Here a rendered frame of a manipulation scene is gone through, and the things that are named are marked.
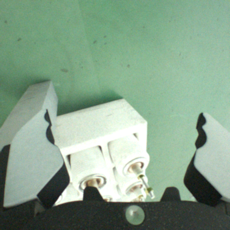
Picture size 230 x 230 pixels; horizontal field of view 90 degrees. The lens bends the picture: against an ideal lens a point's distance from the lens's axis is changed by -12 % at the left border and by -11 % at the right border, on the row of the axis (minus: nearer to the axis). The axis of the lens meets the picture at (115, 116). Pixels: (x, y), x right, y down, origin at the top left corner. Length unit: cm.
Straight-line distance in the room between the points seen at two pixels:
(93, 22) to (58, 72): 18
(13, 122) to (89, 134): 19
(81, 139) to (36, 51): 28
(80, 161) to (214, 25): 76
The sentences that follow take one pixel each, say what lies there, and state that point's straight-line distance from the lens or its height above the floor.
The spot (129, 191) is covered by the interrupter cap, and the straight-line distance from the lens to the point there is 47.
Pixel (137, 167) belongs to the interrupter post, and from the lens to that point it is 36.
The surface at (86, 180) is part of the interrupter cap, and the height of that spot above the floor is 25.
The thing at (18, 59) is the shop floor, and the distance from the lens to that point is 46.
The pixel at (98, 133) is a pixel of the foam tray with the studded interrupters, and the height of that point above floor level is 16.
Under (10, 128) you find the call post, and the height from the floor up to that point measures 25.
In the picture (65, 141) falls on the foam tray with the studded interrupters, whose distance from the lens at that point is 37.
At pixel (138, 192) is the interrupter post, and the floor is 27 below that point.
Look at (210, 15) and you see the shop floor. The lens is 74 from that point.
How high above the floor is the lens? 44
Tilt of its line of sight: 54 degrees down
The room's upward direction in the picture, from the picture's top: 145 degrees clockwise
